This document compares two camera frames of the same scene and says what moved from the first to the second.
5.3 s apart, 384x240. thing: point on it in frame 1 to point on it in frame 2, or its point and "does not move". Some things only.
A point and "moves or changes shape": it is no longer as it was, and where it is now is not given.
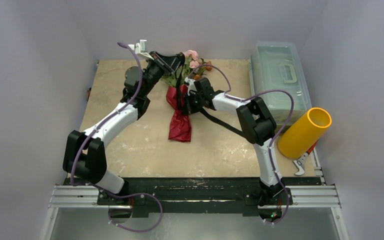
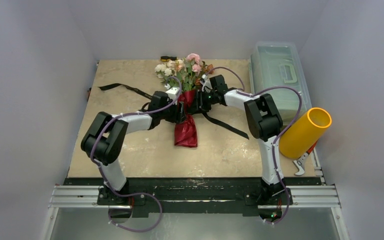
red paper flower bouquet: (180, 126) moves or changes shape
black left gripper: (167, 64) to (178, 116)
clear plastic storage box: (274, 65) does not move
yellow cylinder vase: (301, 136) does not move
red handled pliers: (300, 162) does not move
